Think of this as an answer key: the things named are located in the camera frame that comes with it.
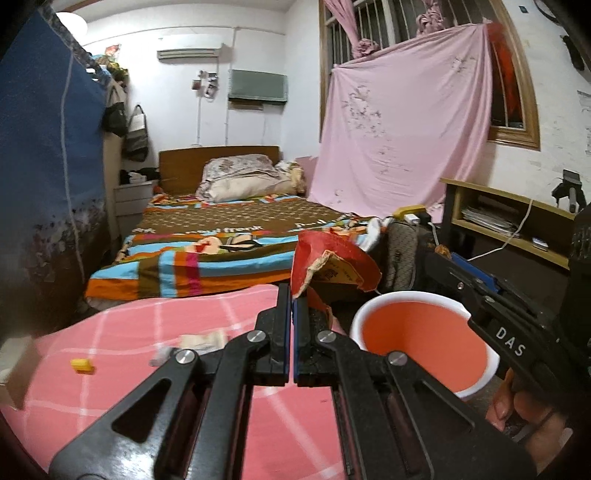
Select yellow power strip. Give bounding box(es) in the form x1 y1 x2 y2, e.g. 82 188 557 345
392 204 431 227

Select red hanging cloth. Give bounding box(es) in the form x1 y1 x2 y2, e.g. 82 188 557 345
485 21 525 130

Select grey hanging handbag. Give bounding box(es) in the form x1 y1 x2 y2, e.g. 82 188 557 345
124 104 149 162

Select black hanging handbag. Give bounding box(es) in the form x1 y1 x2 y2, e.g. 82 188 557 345
102 85 129 138

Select barred window with wooden frame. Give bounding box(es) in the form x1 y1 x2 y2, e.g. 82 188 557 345
318 0 541 151

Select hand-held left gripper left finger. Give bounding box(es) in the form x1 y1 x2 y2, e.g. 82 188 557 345
48 282 294 480

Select bed with colourful blanket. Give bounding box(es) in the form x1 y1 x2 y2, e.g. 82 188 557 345
85 193 393 301

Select items on nightstand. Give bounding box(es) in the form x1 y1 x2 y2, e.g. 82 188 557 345
120 167 160 185

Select clutter on wardrobe top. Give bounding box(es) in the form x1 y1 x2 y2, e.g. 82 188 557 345
88 51 130 81

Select white charging cable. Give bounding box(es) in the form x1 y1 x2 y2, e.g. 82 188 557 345
431 198 534 259

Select white nightstand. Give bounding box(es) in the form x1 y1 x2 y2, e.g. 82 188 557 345
114 180 155 232

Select person's right hand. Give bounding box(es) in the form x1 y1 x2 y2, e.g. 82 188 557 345
485 367 573 446

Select wall television with green cover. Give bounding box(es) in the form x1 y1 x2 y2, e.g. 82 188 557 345
228 69 289 106

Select wooden bed headboard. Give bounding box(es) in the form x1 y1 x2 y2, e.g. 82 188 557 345
158 146 281 195

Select white round lampshade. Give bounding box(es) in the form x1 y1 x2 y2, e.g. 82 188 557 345
55 11 88 47

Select white paper wrapper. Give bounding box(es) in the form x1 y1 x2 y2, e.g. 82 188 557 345
148 330 229 367

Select white wall air conditioner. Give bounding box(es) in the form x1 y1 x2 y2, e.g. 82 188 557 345
156 44 225 61

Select small wall-hung items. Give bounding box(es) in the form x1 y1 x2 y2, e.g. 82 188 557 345
191 70 220 99

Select stack of papers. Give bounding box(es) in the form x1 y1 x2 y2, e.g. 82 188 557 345
461 203 522 238

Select pink hanging sheet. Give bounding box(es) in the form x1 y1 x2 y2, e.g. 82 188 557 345
307 21 495 220

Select wooden low shelf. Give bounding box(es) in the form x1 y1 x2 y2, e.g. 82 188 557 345
438 178 583 271

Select black clamp stand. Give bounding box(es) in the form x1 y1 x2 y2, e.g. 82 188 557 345
551 170 587 213

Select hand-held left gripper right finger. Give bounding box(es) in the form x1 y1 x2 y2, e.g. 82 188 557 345
293 298 539 480

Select floral pillow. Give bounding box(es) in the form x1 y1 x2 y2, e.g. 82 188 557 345
201 154 280 185

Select pink knotted curtain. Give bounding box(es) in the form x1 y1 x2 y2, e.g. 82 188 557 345
323 0 379 58
416 0 451 35

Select pink plaid tablecloth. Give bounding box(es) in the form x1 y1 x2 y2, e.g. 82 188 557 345
0 284 361 480

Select beige crumpled cloth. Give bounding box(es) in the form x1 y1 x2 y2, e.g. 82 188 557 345
276 160 308 193

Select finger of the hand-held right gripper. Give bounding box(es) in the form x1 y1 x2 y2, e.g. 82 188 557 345
422 251 486 325
450 256 505 297

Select red snack bag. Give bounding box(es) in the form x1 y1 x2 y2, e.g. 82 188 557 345
291 231 383 330

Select beige pillow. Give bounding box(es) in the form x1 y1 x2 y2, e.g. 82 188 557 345
196 175 301 204

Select brown patterned bag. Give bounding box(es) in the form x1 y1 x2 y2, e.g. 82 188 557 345
381 222 437 294

